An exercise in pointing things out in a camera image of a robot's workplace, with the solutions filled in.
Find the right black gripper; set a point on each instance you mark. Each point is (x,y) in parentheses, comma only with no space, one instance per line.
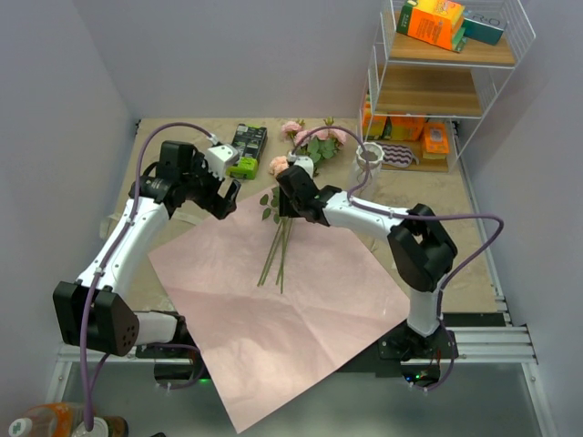
(285,207)

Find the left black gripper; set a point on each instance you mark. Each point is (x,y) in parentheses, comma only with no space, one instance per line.
(220,207)

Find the pink rose bouquet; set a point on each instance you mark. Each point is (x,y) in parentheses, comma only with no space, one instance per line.
(324,144)

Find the pink wrapping paper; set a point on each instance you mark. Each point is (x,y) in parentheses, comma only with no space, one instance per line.
(267,333)

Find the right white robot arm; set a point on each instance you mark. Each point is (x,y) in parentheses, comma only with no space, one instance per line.
(422,251)

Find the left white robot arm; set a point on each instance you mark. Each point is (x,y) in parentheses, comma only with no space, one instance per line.
(91,311)

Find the white ribbed ceramic vase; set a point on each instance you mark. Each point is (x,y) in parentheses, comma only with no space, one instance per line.
(365,170)

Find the black green product box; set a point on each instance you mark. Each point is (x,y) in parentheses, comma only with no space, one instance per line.
(250,141)

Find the orange box bottom left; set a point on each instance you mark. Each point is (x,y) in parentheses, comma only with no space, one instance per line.
(373,126)

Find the purple wavy eye mask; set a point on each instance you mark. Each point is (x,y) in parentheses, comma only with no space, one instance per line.
(398,156)

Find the beige ribbon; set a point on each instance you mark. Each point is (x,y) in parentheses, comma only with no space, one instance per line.
(109,222)

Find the orange box bottom middle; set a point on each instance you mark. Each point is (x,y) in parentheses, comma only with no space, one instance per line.
(406,128)

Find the orange packet bottom right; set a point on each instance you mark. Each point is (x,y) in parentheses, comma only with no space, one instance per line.
(434,141)

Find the orange green box top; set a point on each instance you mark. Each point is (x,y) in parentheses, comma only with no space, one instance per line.
(437,23)

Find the tin can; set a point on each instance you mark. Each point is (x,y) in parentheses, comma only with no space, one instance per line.
(108,426)

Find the teal box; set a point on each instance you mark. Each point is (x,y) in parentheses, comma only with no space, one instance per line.
(486,28)

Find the orange juice bottle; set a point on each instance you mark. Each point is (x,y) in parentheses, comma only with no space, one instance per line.
(57,419)

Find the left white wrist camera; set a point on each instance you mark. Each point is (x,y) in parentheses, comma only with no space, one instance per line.
(220,159)

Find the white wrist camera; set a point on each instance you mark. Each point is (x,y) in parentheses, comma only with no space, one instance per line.
(304,162)
(220,159)

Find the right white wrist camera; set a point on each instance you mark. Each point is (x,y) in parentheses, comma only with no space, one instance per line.
(304,162)

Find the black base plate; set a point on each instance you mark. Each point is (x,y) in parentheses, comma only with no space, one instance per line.
(397,353)

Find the white wire wooden shelf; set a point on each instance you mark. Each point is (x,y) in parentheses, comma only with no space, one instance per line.
(410,78)

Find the aluminium rail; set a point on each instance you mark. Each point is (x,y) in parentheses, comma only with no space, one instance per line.
(481,338)

